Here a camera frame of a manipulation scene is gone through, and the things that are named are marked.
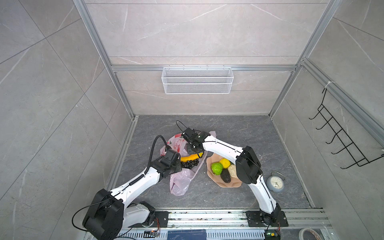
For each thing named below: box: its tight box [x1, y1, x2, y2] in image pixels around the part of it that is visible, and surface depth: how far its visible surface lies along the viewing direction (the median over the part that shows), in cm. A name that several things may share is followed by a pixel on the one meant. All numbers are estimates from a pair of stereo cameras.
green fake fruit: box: [211, 162, 223, 176], surface depth 85 cm
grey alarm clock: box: [266, 171, 286, 193], surface depth 83 cm
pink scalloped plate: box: [206, 153, 243, 188], surface depth 86 cm
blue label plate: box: [167, 229, 207, 240], surface depth 70 cm
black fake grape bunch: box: [180, 159, 199, 169], surface depth 92 cm
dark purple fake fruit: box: [220, 168, 231, 183], surface depth 85 cm
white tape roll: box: [298, 228, 322, 240], surface depth 70 cm
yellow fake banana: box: [180, 152, 204, 162], surface depth 94 cm
